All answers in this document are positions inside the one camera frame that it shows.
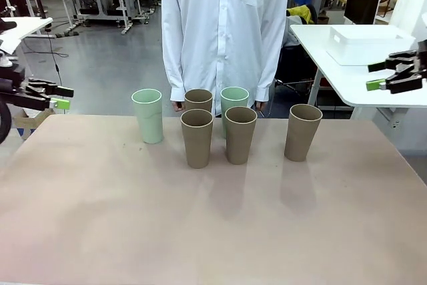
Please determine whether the brown plastic cup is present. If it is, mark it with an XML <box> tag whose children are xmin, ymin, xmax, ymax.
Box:
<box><xmin>284</xmin><ymin>103</ymin><xmax>324</xmax><ymax>163</ymax></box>
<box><xmin>180</xmin><ymin>108</ymin><xmax>214</xmax><ymax>170</ymax></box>
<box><xmin>183</xmin><ymin>89</ymin><xmax>214</xmax><ymax>114</ymax></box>
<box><xmin>224</xmin><ymin>105</ymin><xmax>258</xmax><ymax>166</ymax></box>

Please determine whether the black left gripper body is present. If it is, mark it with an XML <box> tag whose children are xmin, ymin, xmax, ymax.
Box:
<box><xmin>0</xmin><ymin>77</ymin><xmax>30</xmax><ymax>103</ymax></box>

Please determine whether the white plastic storage basket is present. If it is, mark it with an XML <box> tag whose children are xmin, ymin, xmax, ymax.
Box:
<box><xmin>326</xmin><ymin>25</ymin><xmax>417</xmax><ymax>66</ymax></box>

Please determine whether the person torso white shirt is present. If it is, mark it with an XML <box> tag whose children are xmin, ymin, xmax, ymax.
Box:
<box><xmin>161</xmin><ymin>0</ymin><xmax>293</xmax><ymax>118</ymax></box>

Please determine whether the light green plastic cup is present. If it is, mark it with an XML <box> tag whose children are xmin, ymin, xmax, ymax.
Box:
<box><xmin>220</xmin><ymin>86</ymin><xmax>250</xmax><ymax>139</ymax></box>
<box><xmin>131</xmin><ymin>88</ymin><xmax>165</xmax><ymax>145</ymax></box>

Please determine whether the person left forearm white sleeve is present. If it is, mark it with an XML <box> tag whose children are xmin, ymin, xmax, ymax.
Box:
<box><xmin>254</xmin><ymin>27</ymin><xmax>288</xmax><ymax>103</ymax></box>

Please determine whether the white desk with black object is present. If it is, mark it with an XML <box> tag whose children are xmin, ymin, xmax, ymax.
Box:
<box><xmin>0</xmin><ymin>16</ymin><xmax>54</xmax><ymax>55</ymax></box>

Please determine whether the white side table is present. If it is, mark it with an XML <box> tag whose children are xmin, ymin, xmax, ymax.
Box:
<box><xmin>289</xmin><ymin>23</ymin><xmax>427</xmax><ymax>109</ymax></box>

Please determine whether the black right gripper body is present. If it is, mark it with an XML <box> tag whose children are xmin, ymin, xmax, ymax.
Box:
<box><xmin>415</xmin><ymin>47</ymin><xmax>427</xmax><ymax>71</ymax></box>

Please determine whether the person right forearm white sleeve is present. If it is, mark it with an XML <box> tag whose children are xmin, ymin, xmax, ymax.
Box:
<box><xmin>161</xmin><ymin>27</ymin><xmax>187</xmax><ymax>102</ymax></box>

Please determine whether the black chair with yellow jacket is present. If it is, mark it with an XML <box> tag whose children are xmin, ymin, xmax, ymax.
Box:
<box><xmin>286</xmin><ymin>3</ymin><xmax>318</xmax><ymax>26</ymax></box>

